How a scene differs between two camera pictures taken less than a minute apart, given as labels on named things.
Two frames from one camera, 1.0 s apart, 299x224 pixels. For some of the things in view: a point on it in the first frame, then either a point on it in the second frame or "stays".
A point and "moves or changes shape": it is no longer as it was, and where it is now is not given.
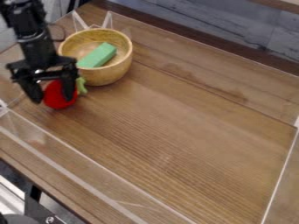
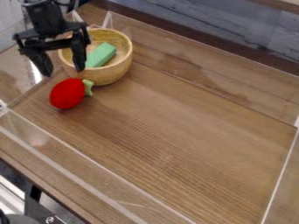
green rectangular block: (100, 55) stays
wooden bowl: (81, 42) stays
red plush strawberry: (55, 94) moves or changes shape
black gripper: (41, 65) -> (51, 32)
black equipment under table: (35, 213) stays
